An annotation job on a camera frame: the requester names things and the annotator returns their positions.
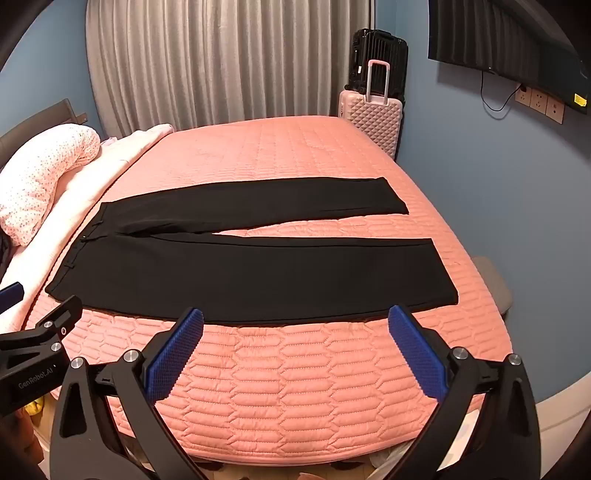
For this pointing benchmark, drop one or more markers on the wall-mounted television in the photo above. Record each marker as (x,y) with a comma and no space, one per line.
(508,41)

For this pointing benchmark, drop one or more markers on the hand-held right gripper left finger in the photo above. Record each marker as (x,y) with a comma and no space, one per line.
(178,355)

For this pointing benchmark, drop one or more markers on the light pink blanket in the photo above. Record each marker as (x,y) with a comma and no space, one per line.
(111,157)

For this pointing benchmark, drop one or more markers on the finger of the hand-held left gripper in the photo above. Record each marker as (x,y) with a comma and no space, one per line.
(64,316)
(10,295)

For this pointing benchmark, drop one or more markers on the pink suitcase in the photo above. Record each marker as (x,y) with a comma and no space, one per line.
(374,117)

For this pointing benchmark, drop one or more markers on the black suitcase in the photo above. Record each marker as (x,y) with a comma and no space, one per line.
(376,48)

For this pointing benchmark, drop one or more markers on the black pants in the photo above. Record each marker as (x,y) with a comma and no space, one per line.
(258,277)

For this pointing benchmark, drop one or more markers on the grey headboard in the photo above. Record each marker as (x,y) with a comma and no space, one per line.
(41,117)

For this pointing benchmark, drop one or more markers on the wall socket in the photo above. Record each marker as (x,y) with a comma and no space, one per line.
(555,110)
(538,102)
(522,98)

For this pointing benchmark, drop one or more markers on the grey pleated curtain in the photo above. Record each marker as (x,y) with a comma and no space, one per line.
(221,64)

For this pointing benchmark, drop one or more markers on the pink quilted bed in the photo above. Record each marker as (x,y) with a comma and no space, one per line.
(286,383)

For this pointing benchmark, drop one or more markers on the pink floral pillow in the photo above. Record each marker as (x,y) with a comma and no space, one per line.
(41,180)

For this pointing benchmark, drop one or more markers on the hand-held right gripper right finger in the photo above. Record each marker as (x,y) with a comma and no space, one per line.
(418,355)

